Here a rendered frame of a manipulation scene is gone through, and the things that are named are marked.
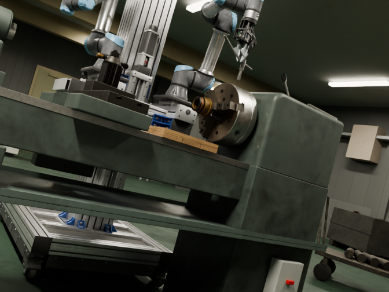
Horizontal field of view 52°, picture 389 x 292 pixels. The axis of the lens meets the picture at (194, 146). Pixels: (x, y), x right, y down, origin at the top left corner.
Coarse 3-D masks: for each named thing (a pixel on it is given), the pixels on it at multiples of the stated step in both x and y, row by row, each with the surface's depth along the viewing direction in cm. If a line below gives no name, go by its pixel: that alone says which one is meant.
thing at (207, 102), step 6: (198, 96) 197; (192, 102) 199; (198, 102) 200; (204, 102) 196; (210, 102) 197; (192, 108) 198; (198, 108) 194; (204, 108) 195; (210, 108) 196; (204, 114) 198
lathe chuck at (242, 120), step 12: (228, 84) 204; (216, 96) 209; (228, 96) 201; (240, 96) 195; (228, 120) 197; (240, 120) 194; (216, 132) 202; (228, 132) 195; (240, 132) 197; (228, 144) 204
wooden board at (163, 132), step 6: (150, 126) 178; (156, 126) 173; (150, 132) 176; (156, 132) 172; (162, 132) 168; (168, 132) 169; (174, 132) 170; (168, 138) 169; (174, 138) 171; (180, 138) 172; (186, 138) 174; (192, 138) 176; (198, 138) 178; (186, 144) 175; (192, 144) 176; (198, 144) 178; (204, 144) 180; (210, 144) 182; (210, 150) 182; (216, 150) 184
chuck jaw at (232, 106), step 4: (212, 104) 196; (216, 104) 197; (220, 104) 195; (224, 104) 196; (228, 104) 193; (232, 104) 193; (236, 104) 194; (240, 104) 194; (212, 108) 196; (216, 108) 196; (220, 108) 194; (224, 108) 195; (228, 108) 193; (232, 108) 193; (236, 108) 194; (240, 108) 194; (216, 112) 200; (220, 112) 199; (224, 112) 199; (228, 112) 198
